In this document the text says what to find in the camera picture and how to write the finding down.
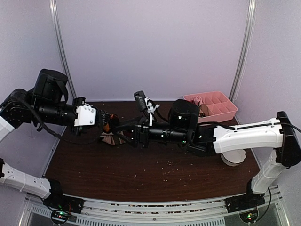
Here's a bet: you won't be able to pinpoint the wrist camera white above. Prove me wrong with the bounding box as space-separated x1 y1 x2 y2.
74 104 96 127
134 90 160 126

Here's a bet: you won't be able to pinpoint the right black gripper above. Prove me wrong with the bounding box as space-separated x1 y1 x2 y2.
112 114 189 149

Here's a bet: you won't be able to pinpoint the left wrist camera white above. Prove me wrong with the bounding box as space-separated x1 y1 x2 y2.
74 104 96 127

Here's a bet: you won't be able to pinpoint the argyle black red orange sock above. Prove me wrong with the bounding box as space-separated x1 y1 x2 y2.
101 113 120 133

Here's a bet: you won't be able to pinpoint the white scalloped bowl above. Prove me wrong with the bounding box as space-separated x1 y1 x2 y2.
221 149 246 167

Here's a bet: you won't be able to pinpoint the rolled socks in box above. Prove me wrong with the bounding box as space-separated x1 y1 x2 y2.
190 96 209 118

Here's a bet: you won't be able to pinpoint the left aluminium frame post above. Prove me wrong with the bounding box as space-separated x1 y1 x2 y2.
49 0 77 99

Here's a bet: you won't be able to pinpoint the striped beige green sock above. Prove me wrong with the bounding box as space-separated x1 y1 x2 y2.
99 133 126 145

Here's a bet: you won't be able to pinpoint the right aluminium frame post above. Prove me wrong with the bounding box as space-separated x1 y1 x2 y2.
229 0 257 102

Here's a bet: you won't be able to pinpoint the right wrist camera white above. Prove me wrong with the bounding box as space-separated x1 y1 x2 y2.
134 90 160 126

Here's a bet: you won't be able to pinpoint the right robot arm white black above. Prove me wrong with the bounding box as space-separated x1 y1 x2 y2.
110 99 301 212

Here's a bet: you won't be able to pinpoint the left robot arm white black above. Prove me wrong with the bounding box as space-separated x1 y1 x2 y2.
0 69 111 213

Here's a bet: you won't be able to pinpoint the pink divided organizer box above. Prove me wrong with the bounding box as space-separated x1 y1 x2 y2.
183 91 238 123

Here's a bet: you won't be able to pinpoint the aluminium frame post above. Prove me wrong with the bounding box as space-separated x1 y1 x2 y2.
49 0 77 99
229 0 257 102

